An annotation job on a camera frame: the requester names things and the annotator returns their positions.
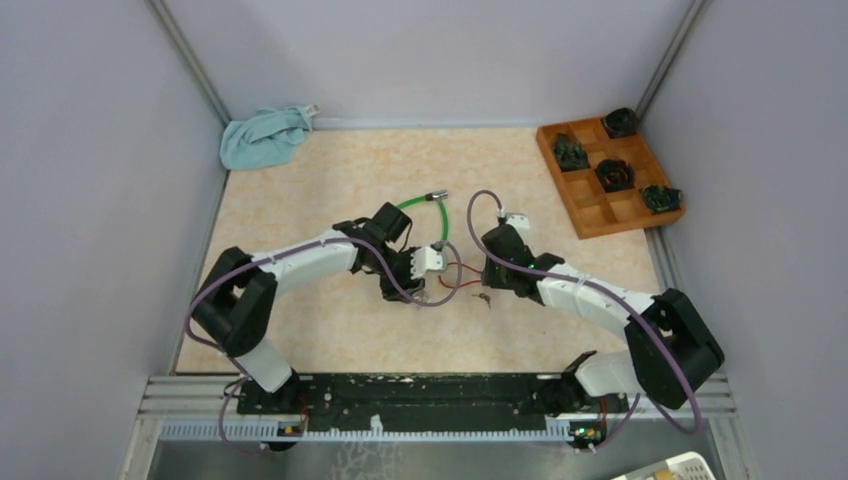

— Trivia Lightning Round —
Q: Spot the dark green flower left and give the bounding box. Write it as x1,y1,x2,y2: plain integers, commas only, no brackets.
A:
553,134,590,172

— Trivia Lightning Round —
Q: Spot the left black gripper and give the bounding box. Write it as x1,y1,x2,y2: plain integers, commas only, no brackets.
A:
373,244,427,305

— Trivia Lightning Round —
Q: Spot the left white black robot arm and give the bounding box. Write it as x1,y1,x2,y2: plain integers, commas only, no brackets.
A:
190,203,426,414

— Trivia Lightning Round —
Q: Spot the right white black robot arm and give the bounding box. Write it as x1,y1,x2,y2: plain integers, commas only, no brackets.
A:
479,223,725,412

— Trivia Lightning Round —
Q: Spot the white plastic basket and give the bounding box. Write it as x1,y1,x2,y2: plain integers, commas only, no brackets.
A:
614,451,717,480

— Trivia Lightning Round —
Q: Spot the red cable padlock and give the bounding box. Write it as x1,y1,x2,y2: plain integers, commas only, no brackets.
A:
437,262,483,289

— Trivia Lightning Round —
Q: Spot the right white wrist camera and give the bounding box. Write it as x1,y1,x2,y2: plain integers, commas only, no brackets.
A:
505,213,531,235

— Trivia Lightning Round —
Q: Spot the dark green flower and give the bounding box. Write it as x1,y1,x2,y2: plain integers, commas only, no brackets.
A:
640,184,682,215
553,134,590,172

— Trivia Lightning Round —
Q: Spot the silver key pair lower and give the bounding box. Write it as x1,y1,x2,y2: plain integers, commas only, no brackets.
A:
473,292,492,310

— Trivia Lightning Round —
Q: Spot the orange wooden compartment tray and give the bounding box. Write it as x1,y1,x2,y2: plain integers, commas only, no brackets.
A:
536,117,685,239

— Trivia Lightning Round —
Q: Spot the green cable lock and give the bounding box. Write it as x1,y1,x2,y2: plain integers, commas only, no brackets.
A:
397,190,450,242

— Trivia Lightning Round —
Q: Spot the light blue cloth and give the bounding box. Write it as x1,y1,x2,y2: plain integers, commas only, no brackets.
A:
219,104,321,171

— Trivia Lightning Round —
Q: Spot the dark orange flower centre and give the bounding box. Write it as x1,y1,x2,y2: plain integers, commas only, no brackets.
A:
595,159,635,193

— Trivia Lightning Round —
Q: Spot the dark flower top corner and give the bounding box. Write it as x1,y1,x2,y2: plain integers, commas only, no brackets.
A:
601,107,640,139

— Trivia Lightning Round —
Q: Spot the dark green flower right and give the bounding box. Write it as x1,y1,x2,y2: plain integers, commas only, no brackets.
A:
640,184,682,215

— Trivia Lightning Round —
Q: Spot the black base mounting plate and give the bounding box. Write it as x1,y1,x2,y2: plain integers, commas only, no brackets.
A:
237,373,629,433

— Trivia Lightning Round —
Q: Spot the aluminium frame rail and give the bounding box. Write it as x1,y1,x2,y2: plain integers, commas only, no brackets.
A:
137,372,737,444

